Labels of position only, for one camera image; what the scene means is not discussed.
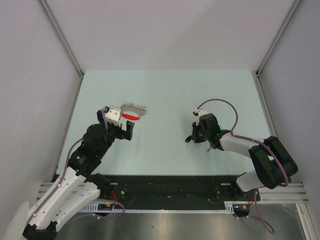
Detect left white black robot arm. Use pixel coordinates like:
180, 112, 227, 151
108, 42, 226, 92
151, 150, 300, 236
4, 106, 135, 240

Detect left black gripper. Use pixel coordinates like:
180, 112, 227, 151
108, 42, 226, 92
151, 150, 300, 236
97, 111, 134, 157

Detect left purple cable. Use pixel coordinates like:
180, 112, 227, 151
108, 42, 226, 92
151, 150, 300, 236
26, 109, 126, 226

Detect silver red keyring holder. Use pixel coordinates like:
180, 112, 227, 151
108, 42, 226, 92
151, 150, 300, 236
120, 102, 148, 121

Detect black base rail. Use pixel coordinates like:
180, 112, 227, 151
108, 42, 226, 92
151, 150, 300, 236
82, 174, 261, 211

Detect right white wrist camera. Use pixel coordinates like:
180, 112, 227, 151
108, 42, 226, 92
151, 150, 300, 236
192, 108, 208, 125

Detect aluminium frame post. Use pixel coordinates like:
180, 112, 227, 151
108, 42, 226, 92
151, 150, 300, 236
37, 0, 84, 79
255, 0, 303, 78

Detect white slotted cable duct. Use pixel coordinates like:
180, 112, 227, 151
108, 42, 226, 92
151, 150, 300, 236
79, 201, 245, 214

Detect left aluminium frame post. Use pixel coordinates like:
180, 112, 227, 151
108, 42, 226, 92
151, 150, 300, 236
37, 0, 84, 79

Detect aluminium extrusion crossbar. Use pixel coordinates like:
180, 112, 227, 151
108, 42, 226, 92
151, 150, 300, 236
37, 182, 308, 203

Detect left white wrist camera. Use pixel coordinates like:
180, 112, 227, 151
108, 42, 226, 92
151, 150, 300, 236
104, 105, 122, 127

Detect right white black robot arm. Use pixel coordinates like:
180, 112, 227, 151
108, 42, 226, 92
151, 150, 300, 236
185, 109, 298, 201

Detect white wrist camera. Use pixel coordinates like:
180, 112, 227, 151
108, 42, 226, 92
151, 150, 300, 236
104, 105, 122, 127
192, 108, 208, 125

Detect key with black tag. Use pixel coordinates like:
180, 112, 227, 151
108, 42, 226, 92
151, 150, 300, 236
185, 135, 194, 143

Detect right aluminium frame post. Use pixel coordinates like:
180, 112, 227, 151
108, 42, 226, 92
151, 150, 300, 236
255, 0, 303, 78

